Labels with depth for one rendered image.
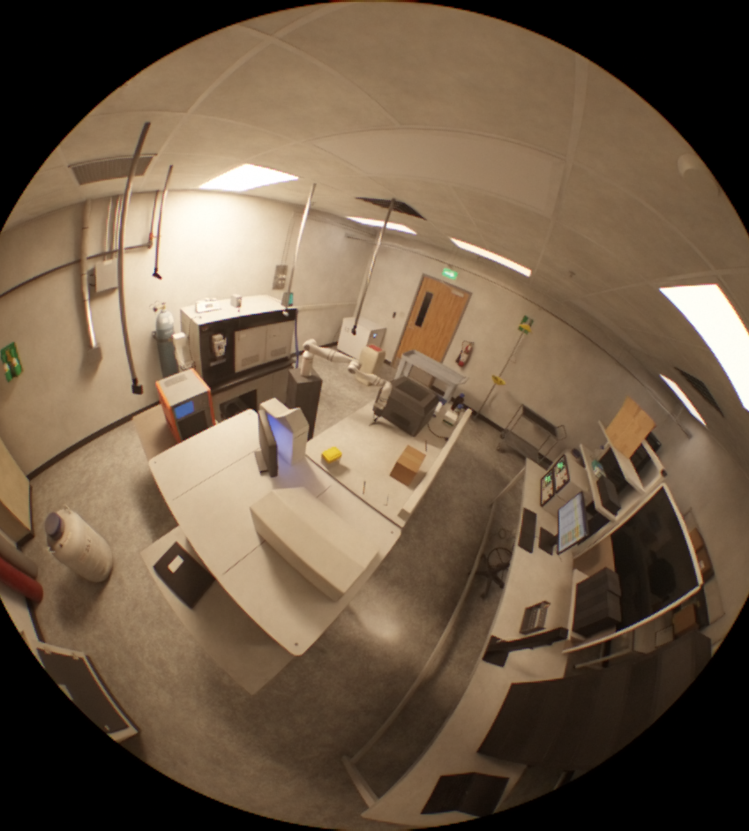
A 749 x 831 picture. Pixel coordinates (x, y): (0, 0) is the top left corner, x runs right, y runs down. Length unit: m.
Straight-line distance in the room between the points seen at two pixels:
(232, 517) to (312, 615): 0.40
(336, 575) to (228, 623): 0.82
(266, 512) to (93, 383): 3.19
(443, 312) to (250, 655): 5.15
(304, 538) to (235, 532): 0.27
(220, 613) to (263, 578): 0.61
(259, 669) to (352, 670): 1.08
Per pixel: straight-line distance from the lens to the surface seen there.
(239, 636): 1.33
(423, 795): 1.79
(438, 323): 4.96
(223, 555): 0.82
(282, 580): 0.78
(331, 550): 0.66
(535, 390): 4.91
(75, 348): 3.47
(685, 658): 1.27
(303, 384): 2.09
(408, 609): 2.41
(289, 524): 0.68
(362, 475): 1.70
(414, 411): 2.05
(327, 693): 2.27
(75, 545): 2.40
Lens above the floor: 2.20
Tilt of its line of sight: 36 degrees down
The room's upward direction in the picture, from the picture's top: 20 degrees clockwise
